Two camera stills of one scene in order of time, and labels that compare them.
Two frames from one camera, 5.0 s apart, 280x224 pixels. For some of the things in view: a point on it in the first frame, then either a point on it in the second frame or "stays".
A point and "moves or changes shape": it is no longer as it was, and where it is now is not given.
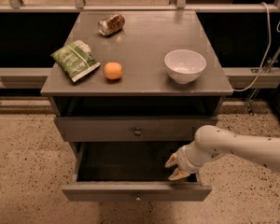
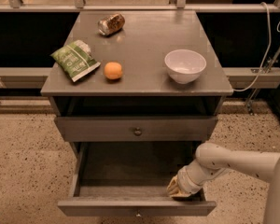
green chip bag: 75,59 stays
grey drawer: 130,171 moves or changes shape
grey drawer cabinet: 135,77 stays
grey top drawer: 133,129 stays
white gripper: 185,161 → 186,179
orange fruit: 112,70 stays
